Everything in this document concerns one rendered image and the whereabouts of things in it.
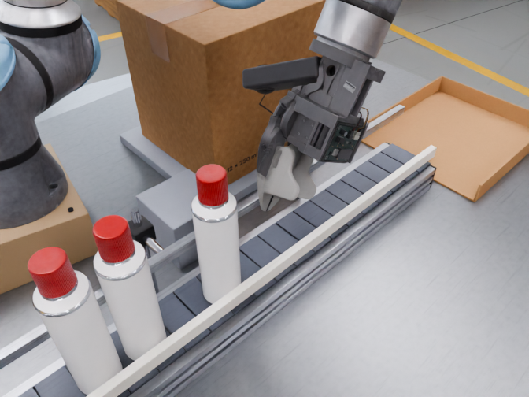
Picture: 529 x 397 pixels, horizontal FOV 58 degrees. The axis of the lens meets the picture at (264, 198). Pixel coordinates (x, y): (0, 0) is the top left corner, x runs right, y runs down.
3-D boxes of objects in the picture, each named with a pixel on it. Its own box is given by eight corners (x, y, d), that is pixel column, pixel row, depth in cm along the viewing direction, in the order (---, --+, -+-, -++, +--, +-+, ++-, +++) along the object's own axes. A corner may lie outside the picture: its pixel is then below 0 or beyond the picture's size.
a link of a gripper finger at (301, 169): (290, 229, 58) (321, 161, 55) (258, 205, 62) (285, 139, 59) (305, 227, 61) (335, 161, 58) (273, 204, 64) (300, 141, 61)
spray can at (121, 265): (139, 372, 56) (98, 255, 42) (116, 343, 58) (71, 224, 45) (175, 345, 58) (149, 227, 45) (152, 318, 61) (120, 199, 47)
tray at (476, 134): (474, 202, 85) (481, 185, 82) (358, 140, 99) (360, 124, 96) (547, 135, 100) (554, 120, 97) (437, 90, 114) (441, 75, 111)
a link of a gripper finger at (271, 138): (257, 176, 56) (285, 105, 53) (248, 171, 56) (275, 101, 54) (281, 177, 59) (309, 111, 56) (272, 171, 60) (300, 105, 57)
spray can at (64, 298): (90, 407, 53) (30, 294, 39) (68, 375, 55) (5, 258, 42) (132, 376, 55) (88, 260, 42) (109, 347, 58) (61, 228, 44)
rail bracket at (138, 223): (168, 322, 67) (149, 240, 56) (140, 291, 71) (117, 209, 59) (188, 309, 68) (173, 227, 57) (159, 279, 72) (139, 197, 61)
